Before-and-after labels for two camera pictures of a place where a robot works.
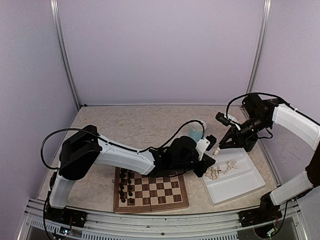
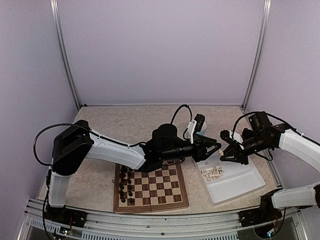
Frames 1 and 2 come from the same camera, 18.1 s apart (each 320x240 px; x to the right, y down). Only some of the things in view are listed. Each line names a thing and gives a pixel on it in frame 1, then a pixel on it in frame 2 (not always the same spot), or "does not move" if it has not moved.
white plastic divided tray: (234, 174) does not move
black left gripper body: (200, 171) to (198, 156)
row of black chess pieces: (121, 192) does not move
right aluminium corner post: (260, 47) does not move
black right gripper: (234, 133) to (240, 156)
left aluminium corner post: (56, 14) does not move
